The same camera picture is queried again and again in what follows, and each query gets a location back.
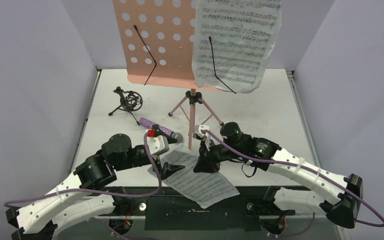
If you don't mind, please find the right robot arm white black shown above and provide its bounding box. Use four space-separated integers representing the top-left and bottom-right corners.
193 122 363 229

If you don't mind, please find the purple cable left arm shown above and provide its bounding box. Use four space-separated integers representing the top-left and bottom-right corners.
3 132 164 240

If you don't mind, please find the black microphone shock mount tripod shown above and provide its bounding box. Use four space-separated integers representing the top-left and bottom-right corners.
108 86 144 126

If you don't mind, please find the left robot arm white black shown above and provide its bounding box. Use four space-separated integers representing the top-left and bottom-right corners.
5 129 183 240

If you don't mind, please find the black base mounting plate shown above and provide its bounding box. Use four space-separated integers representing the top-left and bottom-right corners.
102 186 297 234

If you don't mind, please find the wrist camera silver box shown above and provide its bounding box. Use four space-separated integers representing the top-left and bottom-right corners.
192 124 211 151
145 129 170 156

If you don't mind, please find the purple glitter microphone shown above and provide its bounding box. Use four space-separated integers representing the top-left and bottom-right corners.
138 117 184 144

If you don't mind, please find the right wrist camera silver box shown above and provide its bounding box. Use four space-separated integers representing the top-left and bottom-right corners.
192 124 211 151

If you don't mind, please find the white sheet music paper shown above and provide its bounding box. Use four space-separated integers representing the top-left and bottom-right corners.
160 143 240 209
191 0 282 94

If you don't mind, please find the pink perforated music stand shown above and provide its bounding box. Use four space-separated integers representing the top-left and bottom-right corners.
111 0 238 152

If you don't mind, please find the left wrist camera silver box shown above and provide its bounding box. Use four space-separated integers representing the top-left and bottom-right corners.
145 129 170 156

